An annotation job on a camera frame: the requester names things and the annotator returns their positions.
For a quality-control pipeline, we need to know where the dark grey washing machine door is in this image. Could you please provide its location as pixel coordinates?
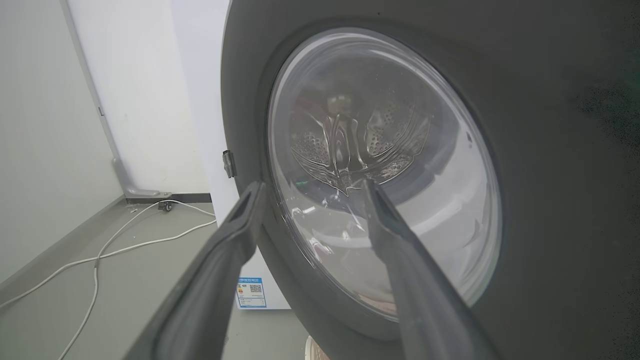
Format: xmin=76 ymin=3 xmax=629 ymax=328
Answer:
xmin=220 ymin=0 xmax=640 ymax=360

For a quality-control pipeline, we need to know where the steel perforated washing drum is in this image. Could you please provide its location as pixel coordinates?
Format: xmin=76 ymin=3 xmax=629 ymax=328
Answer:
xmin=290 ymin=95 xmax=432 ymax=197

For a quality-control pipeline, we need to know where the blue energy label sticker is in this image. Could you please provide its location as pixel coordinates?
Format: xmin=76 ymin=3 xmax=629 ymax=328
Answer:
xmin=235 ymin=277 xmax=267 ymax=309

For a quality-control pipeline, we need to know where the white washing machine body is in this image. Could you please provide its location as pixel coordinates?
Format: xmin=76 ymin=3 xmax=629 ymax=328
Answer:
xmin=169 ymin=0 xmax=292 ymax=311

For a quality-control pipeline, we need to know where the white partition panel grey frame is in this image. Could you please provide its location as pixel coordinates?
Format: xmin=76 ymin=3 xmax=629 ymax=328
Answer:
xmin=60 ymin=0 xmax=212 ymax=205

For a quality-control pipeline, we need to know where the white floor cable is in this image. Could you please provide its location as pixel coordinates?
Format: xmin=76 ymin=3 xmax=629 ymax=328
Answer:
xmin=57 ymin=199 xmax=217 ymax=360
xmin=0 ymin=220 xmax=218 ymax=310

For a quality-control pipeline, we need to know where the white plastic laundry basket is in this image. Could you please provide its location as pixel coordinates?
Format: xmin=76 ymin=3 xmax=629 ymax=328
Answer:
xmin=304 ymin=335 xmax=335 ymax=360

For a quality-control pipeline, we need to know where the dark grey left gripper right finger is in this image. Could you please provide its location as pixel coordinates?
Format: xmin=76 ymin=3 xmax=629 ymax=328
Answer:
xmin=362 ymin=179 xmax=502 ymax=360

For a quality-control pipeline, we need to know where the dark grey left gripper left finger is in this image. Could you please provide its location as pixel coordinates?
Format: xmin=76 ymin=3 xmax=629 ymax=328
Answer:
xmin=124 ymin=181 xmax=267 ymax=360

